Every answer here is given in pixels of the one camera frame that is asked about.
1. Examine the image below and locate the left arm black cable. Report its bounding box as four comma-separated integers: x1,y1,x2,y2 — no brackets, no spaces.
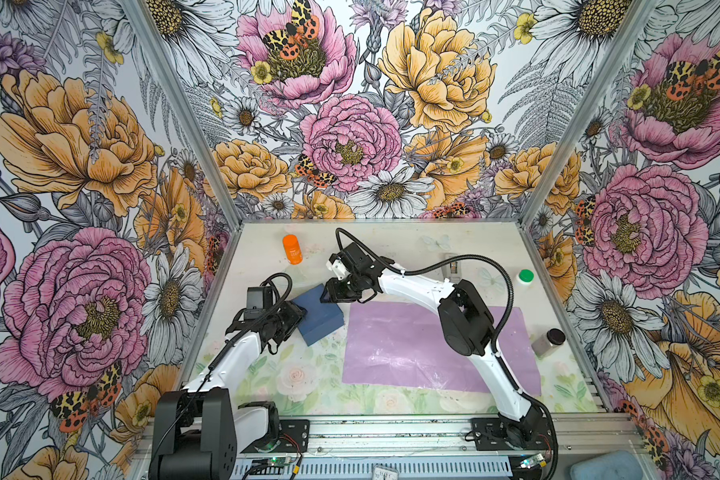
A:
149,271,294,457

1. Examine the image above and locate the orange tube bottle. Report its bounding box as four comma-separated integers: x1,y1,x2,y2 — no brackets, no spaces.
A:
282,234,303,265

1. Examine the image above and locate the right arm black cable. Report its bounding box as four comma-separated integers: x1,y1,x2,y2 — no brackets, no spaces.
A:
334,227,559,480

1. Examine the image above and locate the grey tape dispenser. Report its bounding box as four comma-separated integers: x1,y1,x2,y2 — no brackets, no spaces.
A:
441,254,462,284

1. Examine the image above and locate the dark blue gift box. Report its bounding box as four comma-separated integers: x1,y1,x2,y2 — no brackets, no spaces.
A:
292,285,344,346

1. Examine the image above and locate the purple wrapping paper sheet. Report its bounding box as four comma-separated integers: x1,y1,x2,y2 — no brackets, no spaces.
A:
341,299,543,397

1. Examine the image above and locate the aluminium front rail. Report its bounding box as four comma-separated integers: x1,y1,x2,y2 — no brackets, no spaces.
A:
303,412,647,459

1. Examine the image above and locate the white slotted cable duct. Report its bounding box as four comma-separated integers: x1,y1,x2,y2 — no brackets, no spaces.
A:
231,454,515,479

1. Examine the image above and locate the blue-grey cloth pad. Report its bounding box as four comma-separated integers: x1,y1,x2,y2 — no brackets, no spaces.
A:
569,450,644,480

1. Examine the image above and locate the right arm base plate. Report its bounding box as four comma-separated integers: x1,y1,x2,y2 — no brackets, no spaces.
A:
463,416,557,452

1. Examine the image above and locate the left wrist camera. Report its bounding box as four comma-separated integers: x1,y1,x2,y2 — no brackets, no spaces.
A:
245,285,278,316

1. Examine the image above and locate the clear jar dark lid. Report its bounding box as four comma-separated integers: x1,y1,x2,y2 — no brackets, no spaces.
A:
531,328,567,359

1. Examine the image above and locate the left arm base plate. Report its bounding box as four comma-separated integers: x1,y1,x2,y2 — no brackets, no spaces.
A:
243,419,311,454

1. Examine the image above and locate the white bottle green cap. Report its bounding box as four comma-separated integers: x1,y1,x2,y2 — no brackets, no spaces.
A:
513,269,536,295

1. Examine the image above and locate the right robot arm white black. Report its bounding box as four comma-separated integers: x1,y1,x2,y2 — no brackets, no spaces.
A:
321,242,555,446

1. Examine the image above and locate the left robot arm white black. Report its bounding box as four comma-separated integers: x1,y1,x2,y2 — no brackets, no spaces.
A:
147,301,307,479

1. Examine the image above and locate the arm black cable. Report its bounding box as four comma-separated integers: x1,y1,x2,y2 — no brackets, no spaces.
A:
334,227,559,480
149,271,294,457

